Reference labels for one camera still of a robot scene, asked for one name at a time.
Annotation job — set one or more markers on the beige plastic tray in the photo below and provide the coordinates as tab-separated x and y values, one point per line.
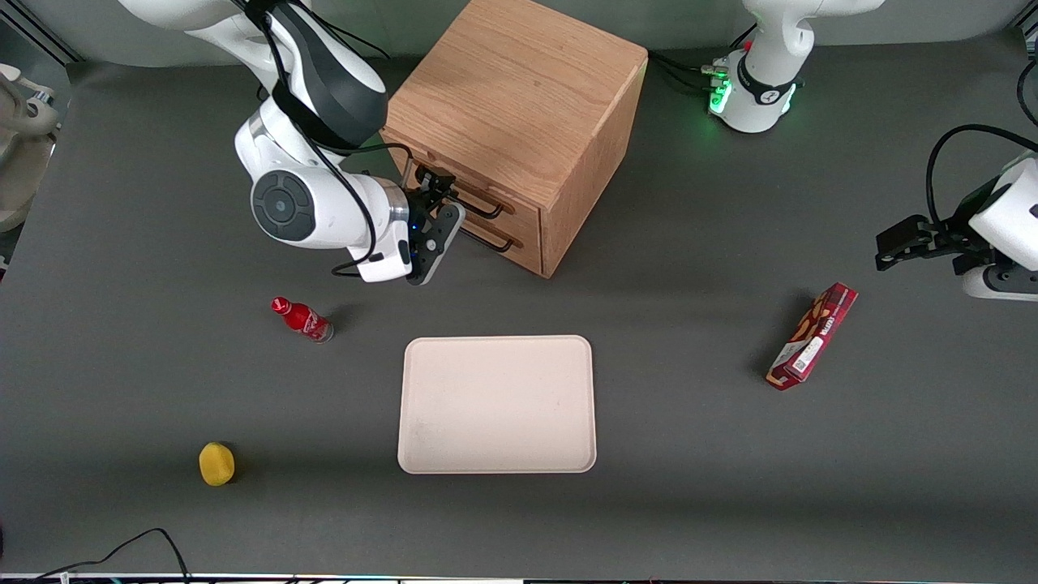
496	404

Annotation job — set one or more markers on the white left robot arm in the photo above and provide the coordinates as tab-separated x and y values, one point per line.
762	57

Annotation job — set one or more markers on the wooden drawer with light interior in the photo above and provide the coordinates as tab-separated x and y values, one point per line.
521	221

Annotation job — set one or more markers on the beige plastic object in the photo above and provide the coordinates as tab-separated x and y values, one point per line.
20	154

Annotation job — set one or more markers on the yellow lemon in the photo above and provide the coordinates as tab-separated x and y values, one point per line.
216	464

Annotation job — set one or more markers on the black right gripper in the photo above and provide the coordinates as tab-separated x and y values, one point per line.
422	197

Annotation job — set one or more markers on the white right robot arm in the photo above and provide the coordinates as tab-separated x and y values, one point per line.
324	212

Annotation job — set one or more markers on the red cookie box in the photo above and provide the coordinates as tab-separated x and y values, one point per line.
813	337

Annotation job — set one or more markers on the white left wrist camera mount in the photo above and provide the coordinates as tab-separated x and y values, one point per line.
997	284

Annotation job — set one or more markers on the wooden drawer cabinet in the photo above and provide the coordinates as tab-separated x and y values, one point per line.
527	81

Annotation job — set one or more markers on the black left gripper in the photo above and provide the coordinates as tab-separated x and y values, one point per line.
954	236

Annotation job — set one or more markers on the small red soda bottle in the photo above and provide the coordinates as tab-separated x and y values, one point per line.
302	319

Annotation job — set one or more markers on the black aluminium frame rail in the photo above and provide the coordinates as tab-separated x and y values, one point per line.
50	45

